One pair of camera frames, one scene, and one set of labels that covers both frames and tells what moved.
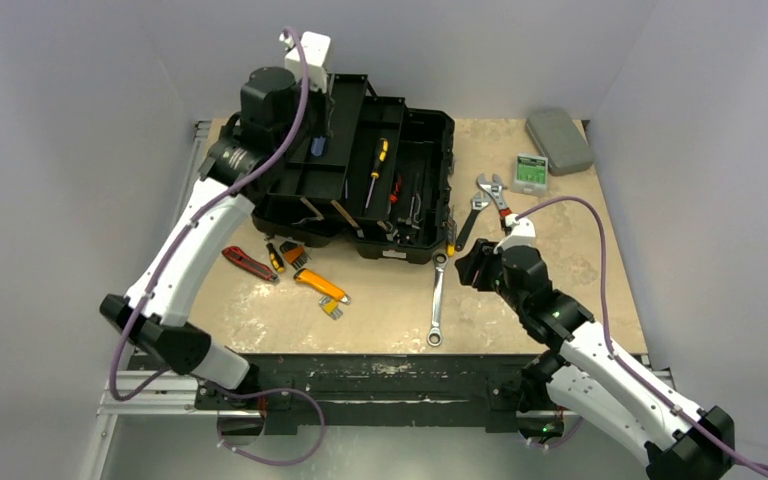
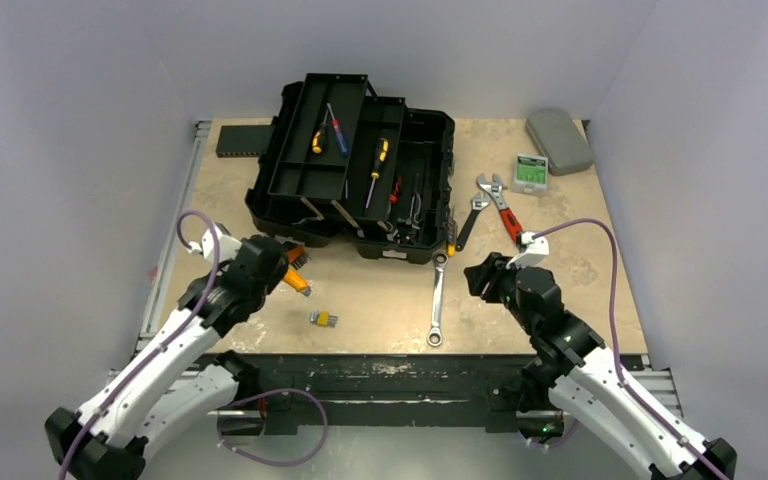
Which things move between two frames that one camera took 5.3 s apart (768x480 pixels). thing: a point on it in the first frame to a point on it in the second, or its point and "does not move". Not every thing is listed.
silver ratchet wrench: (435, 336) does not move
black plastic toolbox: (384, 187) does not move
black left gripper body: (317, 113) to (272, 282)
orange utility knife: (308, 278) to (298, 281)
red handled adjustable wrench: (495, 189) does not move
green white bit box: (531, 175) does not move
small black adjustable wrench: (478, 202) does not move
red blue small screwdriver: (317, 146) to (340, 138)
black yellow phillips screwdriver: (384, 147) does not move
